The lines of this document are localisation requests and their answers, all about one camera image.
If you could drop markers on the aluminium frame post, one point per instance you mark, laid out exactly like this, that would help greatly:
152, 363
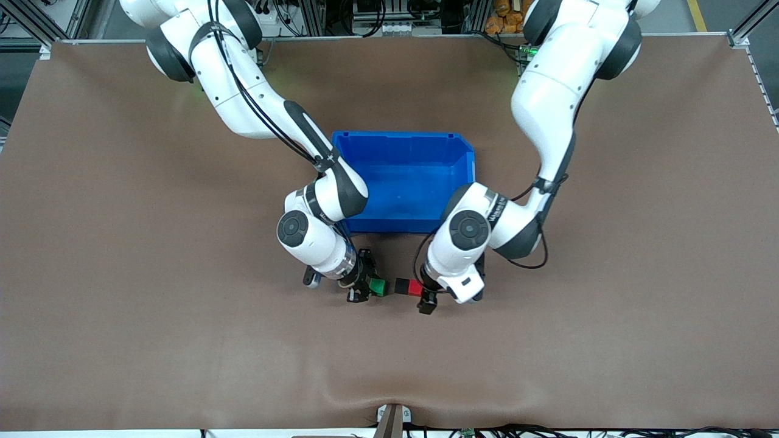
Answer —
751, 24
27, 24

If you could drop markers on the small red cube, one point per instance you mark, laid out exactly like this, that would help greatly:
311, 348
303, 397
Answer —
415, 288

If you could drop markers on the orange snack bags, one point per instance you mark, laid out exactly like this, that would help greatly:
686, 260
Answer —
502, 18

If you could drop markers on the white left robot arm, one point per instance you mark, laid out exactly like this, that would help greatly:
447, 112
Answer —
548, 103

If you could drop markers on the white power strip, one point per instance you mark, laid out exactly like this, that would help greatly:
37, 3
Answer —
268, 21

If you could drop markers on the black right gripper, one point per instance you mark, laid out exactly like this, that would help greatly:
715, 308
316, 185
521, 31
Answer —
364, 272

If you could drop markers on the grey equipment box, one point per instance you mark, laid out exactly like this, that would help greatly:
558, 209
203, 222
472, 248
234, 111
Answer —
395, 21

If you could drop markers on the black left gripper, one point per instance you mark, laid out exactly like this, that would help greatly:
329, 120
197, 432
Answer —
427, 296

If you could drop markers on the large table mat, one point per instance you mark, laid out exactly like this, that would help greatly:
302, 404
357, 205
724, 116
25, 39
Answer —
182, 340

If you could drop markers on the small green cube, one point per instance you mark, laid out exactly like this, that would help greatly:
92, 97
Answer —
378, 288

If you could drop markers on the blue plastic storage bin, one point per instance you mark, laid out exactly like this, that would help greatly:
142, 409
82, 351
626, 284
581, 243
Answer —
408, 176

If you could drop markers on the small black cube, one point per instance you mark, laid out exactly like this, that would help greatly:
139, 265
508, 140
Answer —
402, 286

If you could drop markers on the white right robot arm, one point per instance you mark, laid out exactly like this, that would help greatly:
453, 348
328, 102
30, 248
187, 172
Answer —
243, 103

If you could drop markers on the metal table edge clamp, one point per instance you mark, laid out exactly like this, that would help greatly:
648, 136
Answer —
392, 420

